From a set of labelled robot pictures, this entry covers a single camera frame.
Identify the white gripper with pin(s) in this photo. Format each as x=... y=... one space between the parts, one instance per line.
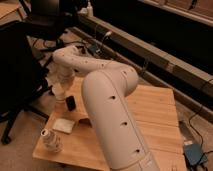
x=61 y=78

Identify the white ceramic cup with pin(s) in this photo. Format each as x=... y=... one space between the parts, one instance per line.
x=59 y=92

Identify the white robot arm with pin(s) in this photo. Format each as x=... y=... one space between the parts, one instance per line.
x=104 y=89

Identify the red sausage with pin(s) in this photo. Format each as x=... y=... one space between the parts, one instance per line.
x=85 y=121

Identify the white sponge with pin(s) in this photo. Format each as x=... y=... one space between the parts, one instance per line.
x=63 y=125

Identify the black office chair near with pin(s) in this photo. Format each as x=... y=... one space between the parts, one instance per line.
x=22 y=77

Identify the black office chair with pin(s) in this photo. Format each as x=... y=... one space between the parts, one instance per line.
x=22 y=77
x=48 y=19

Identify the power strip on floor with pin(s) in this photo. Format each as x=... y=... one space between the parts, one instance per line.
x=93 y=49

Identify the black office chair far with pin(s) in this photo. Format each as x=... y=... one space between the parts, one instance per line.
x=48 y=19

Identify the white spray bottle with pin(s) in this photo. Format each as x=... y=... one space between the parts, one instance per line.
x=89 y=9

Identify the blue box on floor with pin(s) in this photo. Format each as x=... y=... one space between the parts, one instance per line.
x=194 y=154

